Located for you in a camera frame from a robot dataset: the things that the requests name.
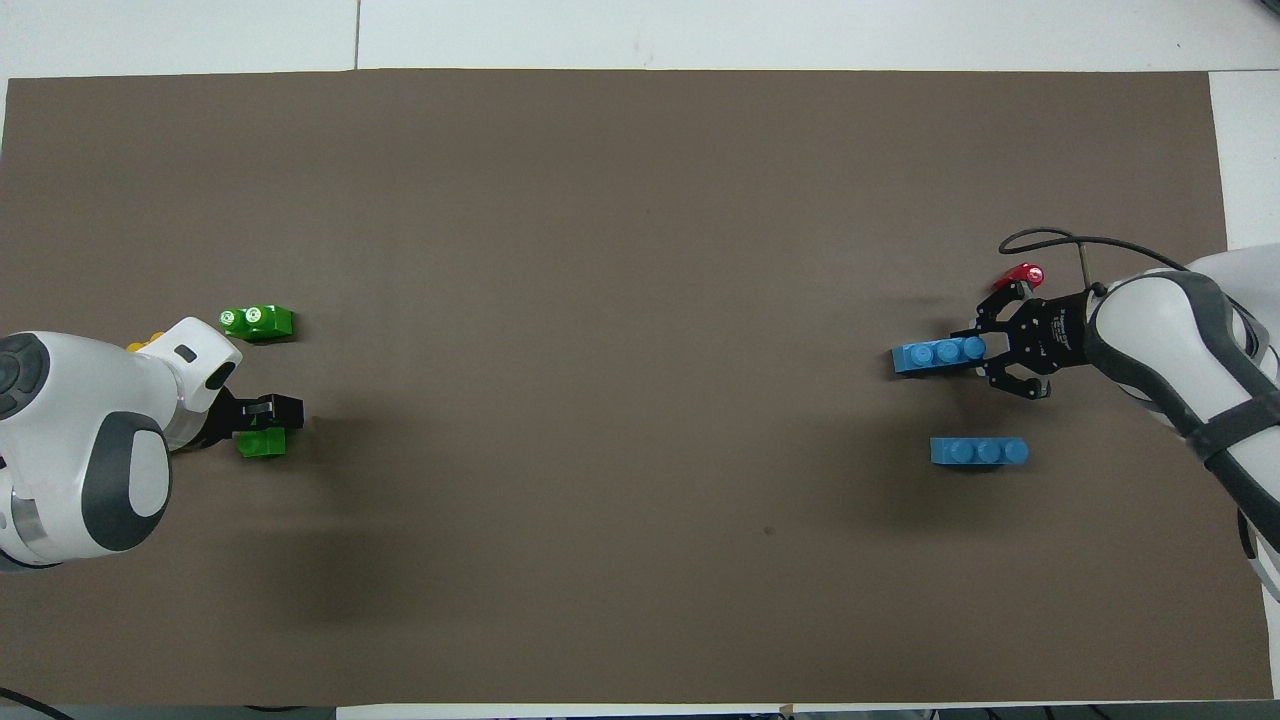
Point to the green block with white print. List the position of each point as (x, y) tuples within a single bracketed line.
[(262, 324)]

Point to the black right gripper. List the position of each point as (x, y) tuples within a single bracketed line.
[(1055, 332)]

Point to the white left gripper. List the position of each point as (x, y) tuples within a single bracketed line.
[(200, 365)]

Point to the red single-stud block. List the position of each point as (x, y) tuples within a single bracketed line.
[(1025, 273)]

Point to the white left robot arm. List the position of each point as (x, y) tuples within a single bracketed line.
[(60, 450)]

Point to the plain green two-stud block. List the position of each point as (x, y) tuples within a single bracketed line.
[(262, 444)]

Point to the brown table mat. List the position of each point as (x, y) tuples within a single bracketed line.
[(640, 220)]

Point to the blue three-stud block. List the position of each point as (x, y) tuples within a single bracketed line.
[(978, 452)]

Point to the yellow two-stud block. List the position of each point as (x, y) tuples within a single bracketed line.
[(145, 343)]

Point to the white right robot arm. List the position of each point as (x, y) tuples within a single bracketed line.
[(1180, 340)]

